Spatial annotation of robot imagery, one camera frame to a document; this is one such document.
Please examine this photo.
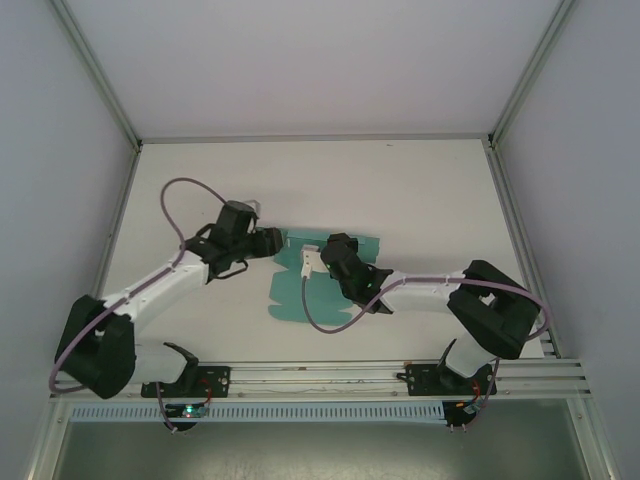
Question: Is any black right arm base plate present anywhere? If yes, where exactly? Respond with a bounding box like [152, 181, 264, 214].
[394, 363, 499, 399]

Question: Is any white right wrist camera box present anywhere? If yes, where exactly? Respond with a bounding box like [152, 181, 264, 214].
[298, 242, 322, 280]

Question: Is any aluminium mounting rail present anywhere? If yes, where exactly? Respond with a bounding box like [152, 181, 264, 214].
[49, 358, 594, 401]

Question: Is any aluminium frame cross bar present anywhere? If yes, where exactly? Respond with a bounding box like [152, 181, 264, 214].
[138, 132, 492, 147]

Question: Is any white slotted cable duct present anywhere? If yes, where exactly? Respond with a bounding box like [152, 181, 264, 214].
[69, 402, 446, 424]

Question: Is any teal cardboard box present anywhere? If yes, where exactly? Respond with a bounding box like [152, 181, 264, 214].
[267, 227, 384, 326]

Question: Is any aluminium table side rail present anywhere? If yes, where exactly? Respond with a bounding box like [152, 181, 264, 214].
[89, 148, 144, 301]
[485, 147, 560, 359]

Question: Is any aluminium frame post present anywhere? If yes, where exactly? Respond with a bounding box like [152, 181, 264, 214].
[487, 0, 576, 151]
[47, 0, 144, 154]

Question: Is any circuit board with green light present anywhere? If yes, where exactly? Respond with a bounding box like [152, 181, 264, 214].
[167, 403, 209, 419]

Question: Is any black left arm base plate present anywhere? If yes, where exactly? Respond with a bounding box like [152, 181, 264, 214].
[141, 365, 232, 399]

